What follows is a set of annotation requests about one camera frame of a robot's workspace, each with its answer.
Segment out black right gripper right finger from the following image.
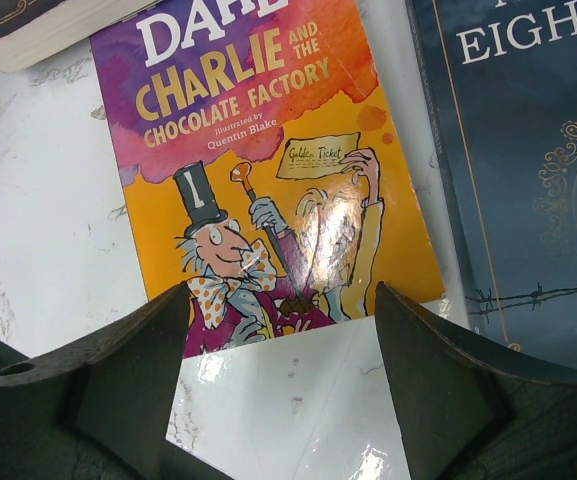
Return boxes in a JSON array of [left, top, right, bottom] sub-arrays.
[[375, 283, 577, 479]]

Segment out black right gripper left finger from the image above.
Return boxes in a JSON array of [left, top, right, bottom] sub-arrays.
[[0, 279, 193, 480]]

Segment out Tale of Two Cities book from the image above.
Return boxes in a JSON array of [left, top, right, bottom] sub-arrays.
[[0, 0, 157, 73]]

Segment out Nineteen Eighty-Four dark book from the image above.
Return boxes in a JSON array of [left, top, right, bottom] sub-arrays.
[[406, 0, 577, 368]]

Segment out Roald Dahl Charlie book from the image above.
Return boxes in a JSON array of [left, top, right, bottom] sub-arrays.
[[91, 1, 444, 357]]

